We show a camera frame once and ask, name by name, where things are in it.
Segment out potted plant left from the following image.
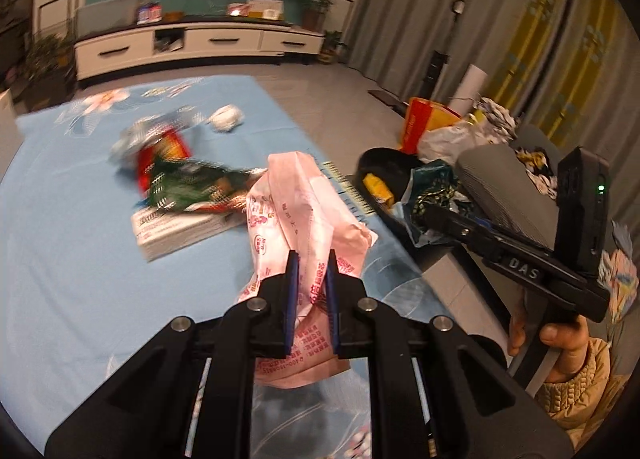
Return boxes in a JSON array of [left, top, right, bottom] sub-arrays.
[[22, 34, 76, 112]]

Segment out red shiny snack packet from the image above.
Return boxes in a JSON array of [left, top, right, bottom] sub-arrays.
[[137, 128, 192, 197]]

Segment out black trash bin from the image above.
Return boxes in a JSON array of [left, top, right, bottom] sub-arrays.
[[352, 147, 454, 271]]

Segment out white tissue ball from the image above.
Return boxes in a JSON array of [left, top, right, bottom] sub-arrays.
[[207, 104, 244, 133]]

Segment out green snack bag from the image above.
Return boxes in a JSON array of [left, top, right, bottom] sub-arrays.
[[148, 157, 266, 214]]

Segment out blue floral tablecloth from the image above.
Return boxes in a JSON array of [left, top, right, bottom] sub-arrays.
[[1, 76, 442, 455]]

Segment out potted plant right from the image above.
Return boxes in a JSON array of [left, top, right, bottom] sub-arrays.
[[302, 0, 347, 65]]

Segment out silver foil wrapper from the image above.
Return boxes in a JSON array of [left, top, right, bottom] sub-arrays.
[[110, 106, 205, 168]]

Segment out pink plastic wrapper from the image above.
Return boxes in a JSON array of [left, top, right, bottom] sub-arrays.
[[239, 152, 378, 389]]

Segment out white plastic bag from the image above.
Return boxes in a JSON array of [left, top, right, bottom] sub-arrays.
[[418, 112, 516, 166]]

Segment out white TV cabinet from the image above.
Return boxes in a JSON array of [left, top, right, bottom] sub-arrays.
[[74, 20, 323, 82]]

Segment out potted plant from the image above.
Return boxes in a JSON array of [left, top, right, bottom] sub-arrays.
[[302, 0, 347, 65], [22, 34, 76, 112]]

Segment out white cardboard box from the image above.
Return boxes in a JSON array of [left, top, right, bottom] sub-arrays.
[[0, 90, 24, 180]]

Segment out orange snack bag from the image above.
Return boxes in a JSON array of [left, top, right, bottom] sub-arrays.
[[362, 173, 395, 209]]

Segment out grey curtain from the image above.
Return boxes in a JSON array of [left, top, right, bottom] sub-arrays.
[[347, 0, 639, 225]]

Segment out red yellow shopping bag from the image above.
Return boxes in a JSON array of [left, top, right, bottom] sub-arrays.
[[399, 97, 461, 155]]

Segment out yellow patterned curtain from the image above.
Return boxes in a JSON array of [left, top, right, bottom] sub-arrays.
[[480, 0, 618, 146]]

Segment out white rolled paper tube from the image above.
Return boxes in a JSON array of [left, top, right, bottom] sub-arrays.
[[447, 64, 487, 117]]

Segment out person's right hand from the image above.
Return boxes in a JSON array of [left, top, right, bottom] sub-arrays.
[[508, 290, 589, 384]]

